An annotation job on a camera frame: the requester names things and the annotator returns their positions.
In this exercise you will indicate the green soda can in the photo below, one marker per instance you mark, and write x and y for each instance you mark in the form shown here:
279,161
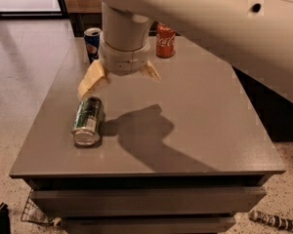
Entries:
87,124

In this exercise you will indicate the black white patterned stick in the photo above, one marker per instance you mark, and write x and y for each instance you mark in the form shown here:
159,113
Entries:
271,220

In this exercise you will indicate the wire basket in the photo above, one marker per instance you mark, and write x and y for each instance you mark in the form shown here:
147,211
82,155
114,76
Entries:
32,214

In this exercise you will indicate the black bag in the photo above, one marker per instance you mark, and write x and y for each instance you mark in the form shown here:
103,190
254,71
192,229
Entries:
5,227

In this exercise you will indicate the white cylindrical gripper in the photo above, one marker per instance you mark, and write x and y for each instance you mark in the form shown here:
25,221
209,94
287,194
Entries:
124,61

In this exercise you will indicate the blue Pepsi can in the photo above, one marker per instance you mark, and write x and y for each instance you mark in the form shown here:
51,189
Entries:
92,42

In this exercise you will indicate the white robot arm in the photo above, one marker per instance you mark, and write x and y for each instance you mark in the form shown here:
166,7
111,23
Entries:
255,36

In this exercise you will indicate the orange Coca-Cola can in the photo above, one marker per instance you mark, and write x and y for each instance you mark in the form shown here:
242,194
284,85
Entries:
165,39

